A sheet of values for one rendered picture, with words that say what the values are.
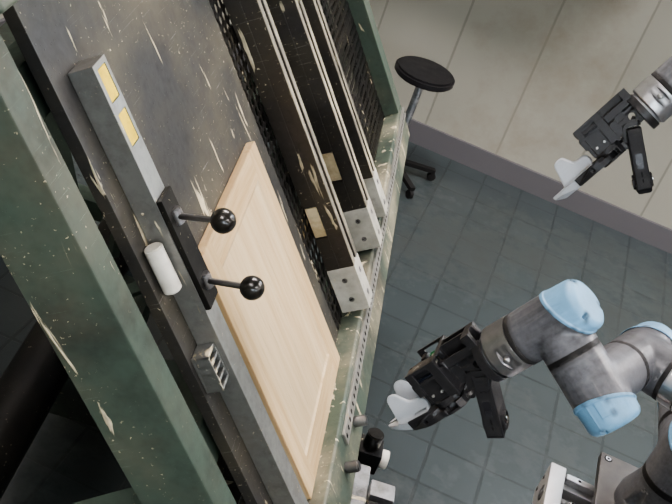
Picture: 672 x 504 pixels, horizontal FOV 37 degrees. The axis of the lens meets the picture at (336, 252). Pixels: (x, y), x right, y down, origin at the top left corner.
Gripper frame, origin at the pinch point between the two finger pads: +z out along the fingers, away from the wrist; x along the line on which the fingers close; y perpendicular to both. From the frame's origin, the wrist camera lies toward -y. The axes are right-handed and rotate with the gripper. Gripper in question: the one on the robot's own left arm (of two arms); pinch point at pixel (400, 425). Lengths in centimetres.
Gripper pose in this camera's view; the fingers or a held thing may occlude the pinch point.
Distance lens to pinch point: 149.3
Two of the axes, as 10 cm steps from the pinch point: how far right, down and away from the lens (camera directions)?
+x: -3.2, 4.5, -8.3
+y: -6.6, -7.4, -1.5
